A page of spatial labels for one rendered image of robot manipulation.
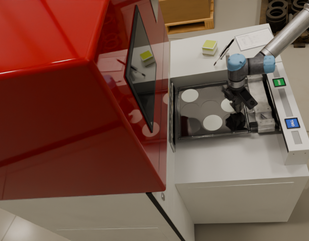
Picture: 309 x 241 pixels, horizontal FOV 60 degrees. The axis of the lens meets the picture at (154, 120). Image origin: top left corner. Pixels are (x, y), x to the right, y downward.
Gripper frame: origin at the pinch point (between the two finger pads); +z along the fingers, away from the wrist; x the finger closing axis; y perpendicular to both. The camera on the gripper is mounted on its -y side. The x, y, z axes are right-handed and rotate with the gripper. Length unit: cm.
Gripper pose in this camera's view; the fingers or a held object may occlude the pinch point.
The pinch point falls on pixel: (239, 111)
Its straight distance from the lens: 146.2
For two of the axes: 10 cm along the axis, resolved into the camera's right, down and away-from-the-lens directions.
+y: -5.2, -6.0, 6.1
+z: 2.5, 5.8, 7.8
